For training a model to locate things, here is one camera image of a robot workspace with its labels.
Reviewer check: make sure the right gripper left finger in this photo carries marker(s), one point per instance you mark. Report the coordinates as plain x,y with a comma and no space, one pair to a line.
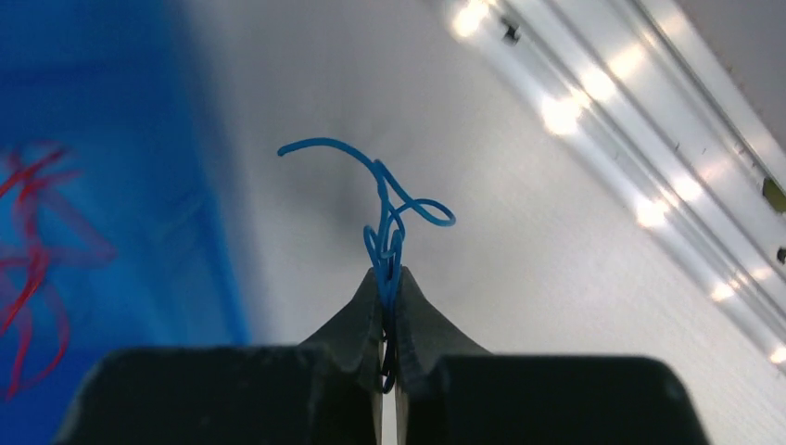
353,335

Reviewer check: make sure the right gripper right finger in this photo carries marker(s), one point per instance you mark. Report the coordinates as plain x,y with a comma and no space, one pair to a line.
424,334

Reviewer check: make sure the blue compartment bin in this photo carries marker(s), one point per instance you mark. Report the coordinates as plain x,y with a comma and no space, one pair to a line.
119,85

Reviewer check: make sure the aluminium frame rail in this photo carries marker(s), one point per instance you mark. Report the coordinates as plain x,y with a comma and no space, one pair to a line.
633,89

